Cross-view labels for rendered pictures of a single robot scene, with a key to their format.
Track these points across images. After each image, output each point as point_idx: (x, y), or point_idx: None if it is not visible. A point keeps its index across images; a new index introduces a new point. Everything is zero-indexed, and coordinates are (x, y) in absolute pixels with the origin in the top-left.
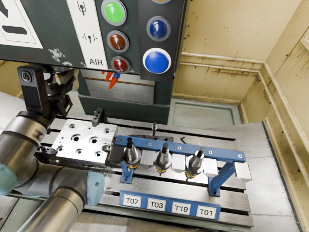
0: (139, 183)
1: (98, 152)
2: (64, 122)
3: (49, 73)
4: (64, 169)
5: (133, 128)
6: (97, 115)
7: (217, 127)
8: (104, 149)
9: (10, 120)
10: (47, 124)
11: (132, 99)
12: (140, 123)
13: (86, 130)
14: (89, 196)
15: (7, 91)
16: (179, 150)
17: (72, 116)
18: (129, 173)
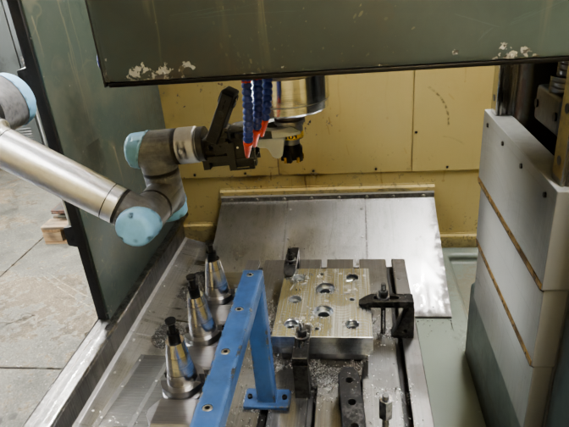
0: (242, 424)
1: (296, 325)
2: (378, 281)
3: (273, 121)
4: (161, 196)
5: (399, 394)
6: (381, 295)
7: None
8: (297, 326)
9: (386, 242)
10: (197, 149)
11: (505, 370)
12: (422, 407)
13: (344, 296)
14: (119, 215)
15: (450, 214)
16: (218, 351)
17: (400, 286)
18: (262, 398)
